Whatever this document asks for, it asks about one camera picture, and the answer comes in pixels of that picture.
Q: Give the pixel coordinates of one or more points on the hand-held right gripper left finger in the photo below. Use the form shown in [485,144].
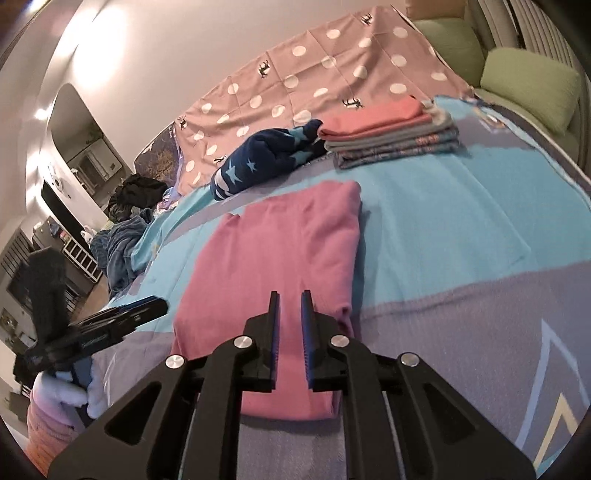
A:
[275,341]

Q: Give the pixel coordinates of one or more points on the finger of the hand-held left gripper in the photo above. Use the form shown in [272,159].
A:
[134,314]

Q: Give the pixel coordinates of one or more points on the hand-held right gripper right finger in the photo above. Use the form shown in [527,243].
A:
[307,341]

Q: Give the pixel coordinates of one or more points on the pink shirt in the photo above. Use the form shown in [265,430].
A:
[286,240]

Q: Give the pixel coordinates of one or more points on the person's left forearm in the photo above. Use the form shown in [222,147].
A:
[51,415]

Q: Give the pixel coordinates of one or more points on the dark clothes pile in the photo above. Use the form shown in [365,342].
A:
[138,189]

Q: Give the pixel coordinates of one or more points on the stack of folded clothes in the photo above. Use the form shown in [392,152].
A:
[415,134]

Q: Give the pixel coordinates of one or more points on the white cube shelf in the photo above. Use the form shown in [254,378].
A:
[83,256]

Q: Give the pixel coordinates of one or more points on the blue fuzzy blanket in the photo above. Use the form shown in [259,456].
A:
[115,244]

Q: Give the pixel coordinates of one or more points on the purple tree print mattress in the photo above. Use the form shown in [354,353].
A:
[159,159]

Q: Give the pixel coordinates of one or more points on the light blue printed blanket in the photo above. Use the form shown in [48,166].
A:
[438,221]

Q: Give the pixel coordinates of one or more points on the navy star print garment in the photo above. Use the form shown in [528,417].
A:
[258,161]

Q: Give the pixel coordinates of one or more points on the floral folded cloth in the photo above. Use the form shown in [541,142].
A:
[406,156]
[415,144]

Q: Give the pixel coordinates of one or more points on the pink polka dot sheet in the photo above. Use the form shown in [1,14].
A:
[314,60]

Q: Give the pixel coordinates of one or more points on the green textured pillow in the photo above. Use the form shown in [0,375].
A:
[448,46]
[531,83]

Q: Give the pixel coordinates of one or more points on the beige pillow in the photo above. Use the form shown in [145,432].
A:
[438,9]

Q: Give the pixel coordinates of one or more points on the padded beige headboard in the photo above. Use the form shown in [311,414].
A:
[545,27]

